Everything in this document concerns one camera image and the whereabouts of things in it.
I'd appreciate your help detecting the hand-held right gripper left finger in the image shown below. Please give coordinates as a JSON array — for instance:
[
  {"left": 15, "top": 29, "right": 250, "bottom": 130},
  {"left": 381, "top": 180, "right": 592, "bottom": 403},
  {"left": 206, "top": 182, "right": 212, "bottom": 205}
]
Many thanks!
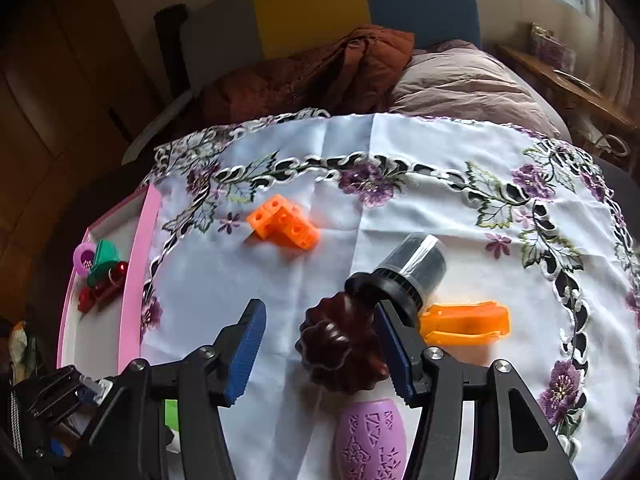
[{"left": 70, "top": 298, "right": 267, "bottom": 480}]

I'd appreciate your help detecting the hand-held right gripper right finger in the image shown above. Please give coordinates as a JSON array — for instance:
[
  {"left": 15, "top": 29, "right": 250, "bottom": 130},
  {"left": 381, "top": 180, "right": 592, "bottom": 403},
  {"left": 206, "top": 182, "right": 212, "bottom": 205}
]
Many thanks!
[{"left": 374, "top": 300, "right": 576, "bottom": 480}]

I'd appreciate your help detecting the brown fluted mold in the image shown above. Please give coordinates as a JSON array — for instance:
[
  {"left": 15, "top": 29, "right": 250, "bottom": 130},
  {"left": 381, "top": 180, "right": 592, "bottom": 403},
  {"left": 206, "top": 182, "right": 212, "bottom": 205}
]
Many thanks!
[{"left": 295, "top": 292, "right": 391, "bottom": 396}]

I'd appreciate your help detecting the pink shallow tray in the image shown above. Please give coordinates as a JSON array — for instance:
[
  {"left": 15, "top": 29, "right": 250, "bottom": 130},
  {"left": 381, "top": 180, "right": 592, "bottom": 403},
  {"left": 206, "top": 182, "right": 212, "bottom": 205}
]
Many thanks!
[{"left": 56, "top": 182, "right": 163, "bottom": 376}]

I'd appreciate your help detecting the black cylinder with clear cap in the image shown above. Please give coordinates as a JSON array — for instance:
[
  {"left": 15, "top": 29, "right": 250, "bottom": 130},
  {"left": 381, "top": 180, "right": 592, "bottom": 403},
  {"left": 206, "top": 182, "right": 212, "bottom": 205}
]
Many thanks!
[{"left": 345, "top": 233, "right": 447, "bottom": 328}]

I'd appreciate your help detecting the orange block toy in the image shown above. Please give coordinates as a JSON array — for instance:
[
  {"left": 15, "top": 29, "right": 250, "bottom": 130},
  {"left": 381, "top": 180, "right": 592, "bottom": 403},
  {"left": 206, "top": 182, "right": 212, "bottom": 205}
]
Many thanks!
[{"left": 245, "top": 194, "right": 321, "bottom": 252}]

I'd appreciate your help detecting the white orange snack packet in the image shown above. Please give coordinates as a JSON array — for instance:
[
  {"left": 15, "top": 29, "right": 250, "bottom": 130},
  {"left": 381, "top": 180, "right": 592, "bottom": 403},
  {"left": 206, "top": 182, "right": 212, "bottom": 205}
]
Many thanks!
[{"left": 7, "top": 320, "right": 38, "bottom": 376}]

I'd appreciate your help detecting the orange plastic clip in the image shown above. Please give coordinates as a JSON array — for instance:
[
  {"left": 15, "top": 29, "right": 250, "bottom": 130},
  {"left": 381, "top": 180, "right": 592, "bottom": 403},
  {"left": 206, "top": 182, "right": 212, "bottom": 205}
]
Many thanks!
[{"left": 420, "top": 300, "right": 512, "bottom": 348}]

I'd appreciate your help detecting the purple oval brush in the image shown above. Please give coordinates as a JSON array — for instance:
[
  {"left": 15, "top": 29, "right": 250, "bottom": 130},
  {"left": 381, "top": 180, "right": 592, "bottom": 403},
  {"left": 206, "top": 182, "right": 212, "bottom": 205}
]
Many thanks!
[{"left": 335, "top": 397, "right": 412, "bottom": 480}]

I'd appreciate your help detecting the white green toy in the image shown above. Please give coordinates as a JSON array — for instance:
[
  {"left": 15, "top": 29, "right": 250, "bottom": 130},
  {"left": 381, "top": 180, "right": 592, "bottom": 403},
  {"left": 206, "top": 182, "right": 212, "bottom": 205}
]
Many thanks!
[{"left": 162, "top": 400, "right": 182, "bottom": 453}]

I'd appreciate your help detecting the red block toy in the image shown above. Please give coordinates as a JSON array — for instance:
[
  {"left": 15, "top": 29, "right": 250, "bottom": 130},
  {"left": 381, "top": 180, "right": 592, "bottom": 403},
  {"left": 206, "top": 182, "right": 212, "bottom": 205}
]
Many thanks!
[{"left": 77, "top": 285, "right": 108, "bottom": 315}]

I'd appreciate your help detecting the shiny red toy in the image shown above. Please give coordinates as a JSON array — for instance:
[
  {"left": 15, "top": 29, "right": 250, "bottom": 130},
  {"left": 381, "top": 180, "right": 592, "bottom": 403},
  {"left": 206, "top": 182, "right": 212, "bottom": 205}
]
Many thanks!
[{"left": 97, "top": 260, "right": 130, "bottom": 293}]

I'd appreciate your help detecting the green cone toy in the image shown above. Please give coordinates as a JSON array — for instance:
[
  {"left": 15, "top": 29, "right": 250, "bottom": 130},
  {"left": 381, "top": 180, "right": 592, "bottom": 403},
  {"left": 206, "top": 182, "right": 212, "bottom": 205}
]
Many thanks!
[{"left": 87, "top": 238, "right": 121, "bottom": 287}]

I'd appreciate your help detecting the embroidered white tablecloth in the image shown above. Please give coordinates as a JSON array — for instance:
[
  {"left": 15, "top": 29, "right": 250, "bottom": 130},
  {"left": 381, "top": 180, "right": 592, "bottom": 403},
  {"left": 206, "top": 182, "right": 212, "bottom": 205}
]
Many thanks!
[{"left": 135, "top": 107, "right": 640, "bottom": 480}]

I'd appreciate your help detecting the white chair armrest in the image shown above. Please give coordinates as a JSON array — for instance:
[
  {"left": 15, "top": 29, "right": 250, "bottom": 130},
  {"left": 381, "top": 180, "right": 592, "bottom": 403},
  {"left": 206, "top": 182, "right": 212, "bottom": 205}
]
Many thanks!
[{"left": 122, "top": 90, "right": 196, "bottom": 163}]

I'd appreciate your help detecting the pale pink quilt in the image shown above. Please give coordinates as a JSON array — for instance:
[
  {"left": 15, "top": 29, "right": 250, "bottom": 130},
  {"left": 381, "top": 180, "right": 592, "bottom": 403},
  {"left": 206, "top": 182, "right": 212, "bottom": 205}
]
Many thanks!
[{"left": 387, "top": 42, "right": 573, "bottom": 143}]

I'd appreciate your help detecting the rust brown jacket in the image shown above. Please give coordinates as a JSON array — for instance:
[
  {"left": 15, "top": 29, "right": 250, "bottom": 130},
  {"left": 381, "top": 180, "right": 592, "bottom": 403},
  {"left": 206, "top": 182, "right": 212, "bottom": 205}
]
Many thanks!
[{"left": 200, "top": 25, "right": 416, "bottom": 126}]

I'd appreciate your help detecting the wooden wardrobe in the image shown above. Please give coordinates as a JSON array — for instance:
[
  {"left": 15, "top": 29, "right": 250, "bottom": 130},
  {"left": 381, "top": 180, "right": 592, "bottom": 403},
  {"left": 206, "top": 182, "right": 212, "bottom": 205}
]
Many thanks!
[{"left": 0, "top": 0, "right": 166, "bottom": 321}]

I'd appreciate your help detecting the wooden side desk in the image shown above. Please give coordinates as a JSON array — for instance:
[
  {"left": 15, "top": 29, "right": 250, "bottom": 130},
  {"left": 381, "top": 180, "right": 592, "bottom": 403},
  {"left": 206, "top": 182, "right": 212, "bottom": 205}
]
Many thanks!
[{"left": 495, "top": 42, "right": 640, "bottom": 136}]

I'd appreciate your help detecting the purple patterned box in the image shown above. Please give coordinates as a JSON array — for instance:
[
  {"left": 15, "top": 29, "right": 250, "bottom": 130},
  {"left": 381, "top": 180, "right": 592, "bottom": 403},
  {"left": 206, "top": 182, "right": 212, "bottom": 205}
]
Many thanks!
[{"left": 529, "top": 22, "right": 578, "bottom": 71}]

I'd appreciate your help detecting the grey yellow blue headboard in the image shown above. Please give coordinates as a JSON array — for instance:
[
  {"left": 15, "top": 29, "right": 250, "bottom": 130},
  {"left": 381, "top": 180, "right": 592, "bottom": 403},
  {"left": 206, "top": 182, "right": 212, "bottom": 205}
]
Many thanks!
[{"left": 180, "top": 0, "right": 481, "bottom": 91}]

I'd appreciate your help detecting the beige curtain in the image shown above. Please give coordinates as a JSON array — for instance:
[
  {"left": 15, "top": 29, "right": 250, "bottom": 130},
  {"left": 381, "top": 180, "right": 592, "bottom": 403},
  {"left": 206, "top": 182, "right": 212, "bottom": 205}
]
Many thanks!
[{"left": 590, "top": 0, "right": 640, "bottom": 111}]

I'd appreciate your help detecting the magenta ring toy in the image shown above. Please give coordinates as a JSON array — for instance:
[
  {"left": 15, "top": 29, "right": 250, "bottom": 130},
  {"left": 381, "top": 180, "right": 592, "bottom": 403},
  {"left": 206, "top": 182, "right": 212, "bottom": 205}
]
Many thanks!
[{"left": 73, "top": 242, "right": 97, "bottom": 270}]

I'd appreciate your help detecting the white curved metal frame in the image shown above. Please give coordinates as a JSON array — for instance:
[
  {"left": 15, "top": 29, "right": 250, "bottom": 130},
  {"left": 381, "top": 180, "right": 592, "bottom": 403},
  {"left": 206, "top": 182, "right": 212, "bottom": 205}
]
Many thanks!
[{"left": 592, "top": 132, "right": 631, "bottom": 158}]

